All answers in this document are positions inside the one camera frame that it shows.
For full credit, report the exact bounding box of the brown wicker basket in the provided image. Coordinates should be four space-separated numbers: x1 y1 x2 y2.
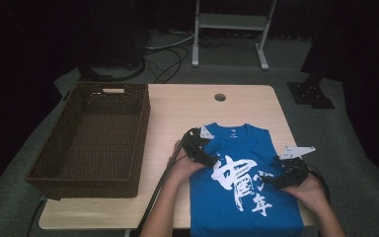
24 82 151 201

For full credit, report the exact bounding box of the black floor cable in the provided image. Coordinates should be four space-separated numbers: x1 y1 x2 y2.
143 45 190 84

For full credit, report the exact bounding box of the person's right hand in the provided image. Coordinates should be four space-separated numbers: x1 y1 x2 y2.
280 173 331 215

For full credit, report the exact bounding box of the white floor cable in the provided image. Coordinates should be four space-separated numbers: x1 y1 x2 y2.
144 33 195 51

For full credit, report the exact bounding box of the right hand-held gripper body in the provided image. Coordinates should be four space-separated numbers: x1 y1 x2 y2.
272 145 317 189

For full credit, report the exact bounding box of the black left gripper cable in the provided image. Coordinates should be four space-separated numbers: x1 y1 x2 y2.
133 128 195 237

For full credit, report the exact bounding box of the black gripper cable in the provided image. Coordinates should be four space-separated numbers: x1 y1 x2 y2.
304 163 332 205
133 128 195 237

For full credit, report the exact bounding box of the black cable under table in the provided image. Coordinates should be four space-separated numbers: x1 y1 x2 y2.
25 198 47 237

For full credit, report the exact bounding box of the black square stand base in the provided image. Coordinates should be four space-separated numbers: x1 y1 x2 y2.
286 73 336 110

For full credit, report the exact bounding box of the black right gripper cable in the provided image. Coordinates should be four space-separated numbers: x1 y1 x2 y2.
304 163 332 205

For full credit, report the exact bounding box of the black round stand base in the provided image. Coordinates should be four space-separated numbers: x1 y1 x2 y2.
78 58 146 83

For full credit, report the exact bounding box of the blue t-shirt with white print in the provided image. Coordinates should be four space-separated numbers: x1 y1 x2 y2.
189 122 306 237

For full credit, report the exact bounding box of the person's left hand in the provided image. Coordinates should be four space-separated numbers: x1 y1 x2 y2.
167 139 209 183

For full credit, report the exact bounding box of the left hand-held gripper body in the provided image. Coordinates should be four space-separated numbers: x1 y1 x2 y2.
181 124 215 165

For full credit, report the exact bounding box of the white metal stand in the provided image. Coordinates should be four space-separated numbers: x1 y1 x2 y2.
191 0 278 71

